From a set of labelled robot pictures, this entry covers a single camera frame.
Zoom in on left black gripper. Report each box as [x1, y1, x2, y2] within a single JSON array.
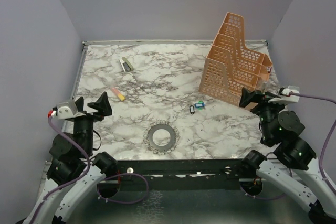
[[75, 91, 112, 155]]

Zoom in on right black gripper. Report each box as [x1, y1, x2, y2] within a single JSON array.
[[239, 86, 288, 142]]

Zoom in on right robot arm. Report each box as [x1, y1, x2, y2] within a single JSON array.
[[239, 86, 335, 223]]

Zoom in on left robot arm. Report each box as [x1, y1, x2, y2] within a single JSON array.
[[21, 92, 118, 223]]

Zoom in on pink yellow highlighter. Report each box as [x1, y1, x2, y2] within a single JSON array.
[[111, 87, 125, 101]]

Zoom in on items in organizer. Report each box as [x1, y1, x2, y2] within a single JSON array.
[[257, 79, 269, 92]]

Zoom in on peach plastic file organizer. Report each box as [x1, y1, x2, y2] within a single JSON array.
[[198, 12, 272, 106]]

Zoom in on grey white stapler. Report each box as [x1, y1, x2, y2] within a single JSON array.
[[119, 57, 134, 72]]

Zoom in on blue green key tags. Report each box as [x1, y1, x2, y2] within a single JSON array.
[[194, 101, 205, 110]]

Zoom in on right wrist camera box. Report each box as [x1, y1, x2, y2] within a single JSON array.
[[268, 86, 300, 105]]

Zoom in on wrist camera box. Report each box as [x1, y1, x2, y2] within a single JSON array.
[[48, 100, 79, 120], [268, 86, 300, 105]]

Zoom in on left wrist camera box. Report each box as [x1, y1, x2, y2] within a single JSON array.
[[48, 100, 79, 120]]

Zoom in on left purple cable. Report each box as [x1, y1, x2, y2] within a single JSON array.
[[28, 113, 149, 224]]

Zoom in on purple cable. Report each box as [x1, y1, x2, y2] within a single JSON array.
[[28, 113, 149, 224], [241, 92, 336, 201]]

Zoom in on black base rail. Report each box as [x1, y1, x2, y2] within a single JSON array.
[[54, 140, 279, 192]]

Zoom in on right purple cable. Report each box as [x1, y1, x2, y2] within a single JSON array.
[[241, 92, 336, 201]]

